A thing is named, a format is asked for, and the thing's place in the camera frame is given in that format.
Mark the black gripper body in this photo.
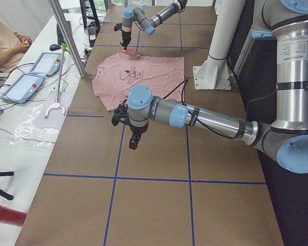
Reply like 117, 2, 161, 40
111, 100, 148, 138
114, 23, 131, 44

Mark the pink Snoopy t-shirt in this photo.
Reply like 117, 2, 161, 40
92, 49, 184, 111

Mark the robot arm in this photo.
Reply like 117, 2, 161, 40
114, 0, 187, 50
111, 1, 308, 174

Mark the black power adapter box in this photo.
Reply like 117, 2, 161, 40
87, 26, 99, 47

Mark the silver reacher grabber tool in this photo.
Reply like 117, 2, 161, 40
44, 43, 68, 119

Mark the black computer mouse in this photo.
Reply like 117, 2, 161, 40
49, 44, 61, 51

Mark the far blue teach pendant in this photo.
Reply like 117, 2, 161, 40
29, 52, 62, 76

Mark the blue teach pendant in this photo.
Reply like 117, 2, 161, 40
29, 52, 62, 76
0, 73, 45, 104

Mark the clear plastic bag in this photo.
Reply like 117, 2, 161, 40
9, 101, 59, 149

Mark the near blue teach pendant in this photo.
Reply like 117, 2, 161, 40
0, 73, 45, 104

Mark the seated person in beige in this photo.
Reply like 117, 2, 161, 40
0, 20, 32, 72

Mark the black tripod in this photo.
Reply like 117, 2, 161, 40
0, 171, 14, 201

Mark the red cylinder bottle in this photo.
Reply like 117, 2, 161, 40
0, 205, 27, 227

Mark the aluminium frame post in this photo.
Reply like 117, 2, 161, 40
48, 0, 86, 78

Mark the white camera pole base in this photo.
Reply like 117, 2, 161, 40
193, 0, 245, 90

